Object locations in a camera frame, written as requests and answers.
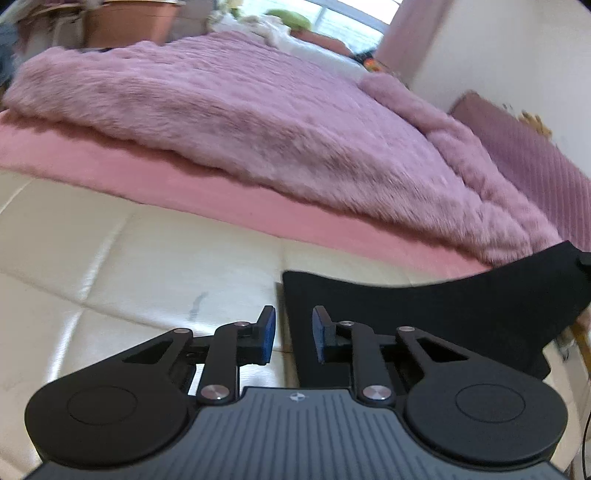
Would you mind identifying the fluffy purple blanket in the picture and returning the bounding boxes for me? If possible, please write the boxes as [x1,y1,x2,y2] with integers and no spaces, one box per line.
[2,32,565,268]

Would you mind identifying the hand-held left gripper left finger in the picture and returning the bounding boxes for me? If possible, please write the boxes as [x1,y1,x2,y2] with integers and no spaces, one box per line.
[106,305,278,405]

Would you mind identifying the yellow plush toy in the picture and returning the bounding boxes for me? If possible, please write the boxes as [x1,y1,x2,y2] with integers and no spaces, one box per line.
[521,110,552,137]

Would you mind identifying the pink curtain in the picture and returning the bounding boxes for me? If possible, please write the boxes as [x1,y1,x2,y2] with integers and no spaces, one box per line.
[373,0,459,89]

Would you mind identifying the window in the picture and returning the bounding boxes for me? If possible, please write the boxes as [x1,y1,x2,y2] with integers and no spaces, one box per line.
[240,0,402,38]

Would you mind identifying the purple quilted headboard cover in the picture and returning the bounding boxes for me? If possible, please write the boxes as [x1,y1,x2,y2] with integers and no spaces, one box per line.
[449,90,591,252]

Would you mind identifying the cream leather mattress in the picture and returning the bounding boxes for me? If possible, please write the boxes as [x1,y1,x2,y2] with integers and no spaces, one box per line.
[0,171,591,476]

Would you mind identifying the black pants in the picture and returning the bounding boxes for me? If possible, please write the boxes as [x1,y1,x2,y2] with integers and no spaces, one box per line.
[281,240,591,389]

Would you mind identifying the pink pillow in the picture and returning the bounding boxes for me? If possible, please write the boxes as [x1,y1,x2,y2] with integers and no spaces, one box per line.
[290,28,352,55]

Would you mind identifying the white cloth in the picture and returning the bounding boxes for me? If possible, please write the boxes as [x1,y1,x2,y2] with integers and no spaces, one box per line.
[210,13,298,48]

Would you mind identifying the pink bed sheet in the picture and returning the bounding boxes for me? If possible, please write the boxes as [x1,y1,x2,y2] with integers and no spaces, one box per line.
[0,108,496,278]

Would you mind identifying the green plush pillow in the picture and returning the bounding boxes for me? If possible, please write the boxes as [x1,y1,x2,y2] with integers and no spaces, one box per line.
[267,9,311,29]

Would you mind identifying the pink storage bin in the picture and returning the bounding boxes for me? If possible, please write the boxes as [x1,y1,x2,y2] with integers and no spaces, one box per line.
[85,0,182,48]

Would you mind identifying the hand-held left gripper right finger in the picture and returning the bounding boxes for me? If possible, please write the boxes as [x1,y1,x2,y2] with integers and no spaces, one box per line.
[311,305,483,405]

